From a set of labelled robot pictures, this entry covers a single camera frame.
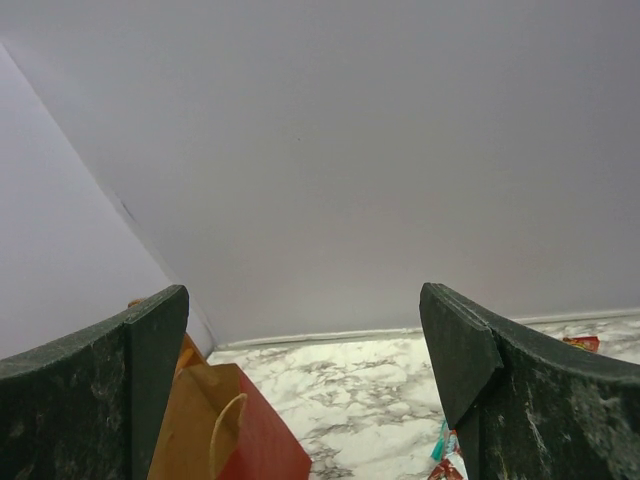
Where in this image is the orange white snack packet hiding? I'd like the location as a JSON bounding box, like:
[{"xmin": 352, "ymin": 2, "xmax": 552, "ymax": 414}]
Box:
[{"xmin": 427, "ymin": 430, "xmax": 468, "ymax": 480}]

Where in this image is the green Fox's candy bag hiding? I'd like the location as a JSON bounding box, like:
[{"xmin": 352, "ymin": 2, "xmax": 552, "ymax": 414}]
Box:
[{"xmin": 431, "ymin": 421, "xmax": 450, "ymax": 463}]

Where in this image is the red snack packet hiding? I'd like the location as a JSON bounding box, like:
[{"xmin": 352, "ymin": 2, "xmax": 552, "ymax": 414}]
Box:
[{"xmin": 562, "ymin": 336, "xmax": 600, "ymax": 353}]

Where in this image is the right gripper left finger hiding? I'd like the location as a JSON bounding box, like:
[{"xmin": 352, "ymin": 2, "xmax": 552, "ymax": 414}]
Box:
[{"xmin": 1, "ymin": 285, "xmax": 189, "ymax": 479}]

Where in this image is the red brown paper bag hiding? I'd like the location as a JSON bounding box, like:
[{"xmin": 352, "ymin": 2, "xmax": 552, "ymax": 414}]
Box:
[{"xmin": 148, "ymin": 336, "xmax": 312, "ymax": 480}]

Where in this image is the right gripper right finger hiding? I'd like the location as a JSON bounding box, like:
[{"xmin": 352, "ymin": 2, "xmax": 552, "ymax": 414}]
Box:
[{"xmin": 419, "ymin": 283, "xmax": 639, "ymax": 479}]

